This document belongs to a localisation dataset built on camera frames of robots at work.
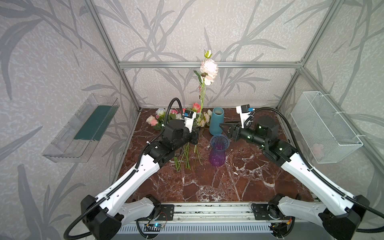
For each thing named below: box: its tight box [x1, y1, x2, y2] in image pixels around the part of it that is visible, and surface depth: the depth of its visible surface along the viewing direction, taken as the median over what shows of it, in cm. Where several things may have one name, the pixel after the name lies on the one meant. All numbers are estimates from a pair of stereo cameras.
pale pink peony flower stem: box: [193, 49, 219, 126], surface depth 59 cm
